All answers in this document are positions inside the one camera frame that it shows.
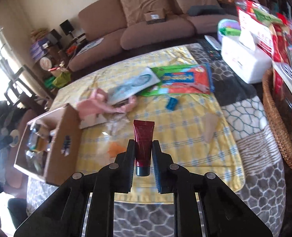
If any pink plush headband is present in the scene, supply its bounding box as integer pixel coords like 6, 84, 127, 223
76, 88, 137, 120

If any dark red cosmetic tube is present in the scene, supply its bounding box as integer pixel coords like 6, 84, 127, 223
133, 120, 155, 177

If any yellow plaid cloth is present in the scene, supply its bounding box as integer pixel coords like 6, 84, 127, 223
51, 46, 245, 192

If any cardboard box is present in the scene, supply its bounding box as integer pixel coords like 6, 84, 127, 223
14, 104, 82, 186

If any orange felt flower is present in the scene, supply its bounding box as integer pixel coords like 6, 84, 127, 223
107, 142, 126, 158

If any white paper packet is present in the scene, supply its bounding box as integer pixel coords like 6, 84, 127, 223
79, 114, 107, 129

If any grey patterned blanket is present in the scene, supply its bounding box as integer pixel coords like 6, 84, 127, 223
105, 43, 286, 236

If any blue toy brick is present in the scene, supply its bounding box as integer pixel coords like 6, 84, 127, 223
166, 97, 178, 111

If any wicker basket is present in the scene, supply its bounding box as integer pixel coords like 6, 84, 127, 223
262, 69, 292, 169

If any green orange wipes pack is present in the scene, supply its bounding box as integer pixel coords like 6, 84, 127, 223
139, 63, 214, 97

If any face mask sachet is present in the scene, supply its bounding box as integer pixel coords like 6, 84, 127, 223
107, 67, 160, 105

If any black remote control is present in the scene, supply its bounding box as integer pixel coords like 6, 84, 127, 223
197, 39, 222, 61

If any white tissue box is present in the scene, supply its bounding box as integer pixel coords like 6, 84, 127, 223
221, 36, 271, 84

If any purple small basket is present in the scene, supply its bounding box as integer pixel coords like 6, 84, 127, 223
217, 19, 241, 43

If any small cardboard parcel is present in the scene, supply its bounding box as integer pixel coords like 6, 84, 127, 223
144, 9, 166, 25

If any brown sofa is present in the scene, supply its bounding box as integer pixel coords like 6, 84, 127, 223
68, 0, 238, 72

